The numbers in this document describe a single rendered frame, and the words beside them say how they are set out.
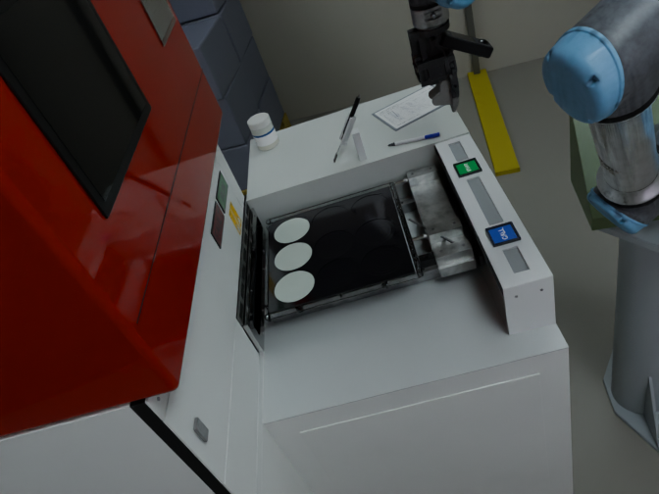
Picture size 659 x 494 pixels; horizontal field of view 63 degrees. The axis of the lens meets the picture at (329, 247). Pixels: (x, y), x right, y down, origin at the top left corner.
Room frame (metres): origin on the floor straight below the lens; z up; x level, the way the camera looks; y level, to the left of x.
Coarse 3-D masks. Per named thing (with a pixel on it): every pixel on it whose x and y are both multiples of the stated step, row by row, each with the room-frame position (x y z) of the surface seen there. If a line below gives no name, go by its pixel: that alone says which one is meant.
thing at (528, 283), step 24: (456, 144) 1.17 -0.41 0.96; (480, 192) 0.95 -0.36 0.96; (480, 216) 0.87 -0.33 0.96; (504, 216) 0.84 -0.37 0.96; (528, 240) 0.75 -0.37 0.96; (504, 264) 0.72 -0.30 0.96; (528, 264) 0.69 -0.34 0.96; (504, 288) 0.66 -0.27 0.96; (528, 288) 0.65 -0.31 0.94; (552, 288) 0.64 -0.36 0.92; (528, 312) 0.65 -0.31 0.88; (552, 312) 0.64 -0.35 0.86
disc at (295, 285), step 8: (296, 272) 1.00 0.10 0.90; (304, 272) 0.99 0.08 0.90; (280, 280) 0.99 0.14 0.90; (288, 280) 0.98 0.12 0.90; (296, 280) 0.97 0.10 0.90; (304, 280) 0.96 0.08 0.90; (312, 280) 0.95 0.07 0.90; (280, 288) 0.97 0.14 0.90; (288, 288) 0.96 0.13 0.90; (296, 288) 0.95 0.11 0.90; (304, 288) 0.94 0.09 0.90; (312, 288) 0.93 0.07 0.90; (280, 296) 0.94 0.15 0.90; (288, 296) 0.93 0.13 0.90; (296, 296) 0.92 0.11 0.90; (304, 296) 0.91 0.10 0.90
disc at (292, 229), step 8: (280, 224) 1.21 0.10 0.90; (288, 224) 1.20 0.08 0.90; (296, 224) 1.19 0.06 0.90; (304, 224) 1.17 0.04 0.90; (280, 232) 1.18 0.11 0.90; (288, 232) 1.17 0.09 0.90; (296, 232) 1.15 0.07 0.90; (304, 232) 1.14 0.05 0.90; (280, 240) 1.15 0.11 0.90; (288, 240) 1.13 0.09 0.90
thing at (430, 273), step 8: (424, 272) 0.89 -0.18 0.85; (432, 272) 0.88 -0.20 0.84; (416, 280) 0.89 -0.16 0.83; (424, 280) 0.89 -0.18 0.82; (392, 288) 0.90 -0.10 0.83; (360, 296) 0.91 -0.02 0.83; (368, 296) 0.91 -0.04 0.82; (328, 304) 0.93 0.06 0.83; (336, 304) 0.92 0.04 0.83; (304, 312) 0.94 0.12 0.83; (312, 312) 0.93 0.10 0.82; (272, 320) 0.95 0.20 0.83; (280, 320) 0.95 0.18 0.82
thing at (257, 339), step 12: (252, 216) 1.24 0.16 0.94; (252, 228) 1.19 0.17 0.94; (252, 240) 1.14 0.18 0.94; (264, 240) 1.23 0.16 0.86; (252, 252) 1.10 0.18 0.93; (264, 252) 1.18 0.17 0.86; (252, 264) 1.06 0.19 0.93; (264, 264) 1.14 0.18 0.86; (252, 276) 1.02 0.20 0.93; (264, 276) 1.09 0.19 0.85; (252, 288) 0.98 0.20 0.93; (264, 288) 1.05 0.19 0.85; (252, 300) 0.94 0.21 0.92; (264, 300) 1.01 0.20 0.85; (252, 312) 0.91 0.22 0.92; (264, 312) 0.97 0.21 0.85; (252, 324) 0.87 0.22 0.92; (264, 324) 0.93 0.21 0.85; (252, 336) 0.85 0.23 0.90; (264, 336) 0.89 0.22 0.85
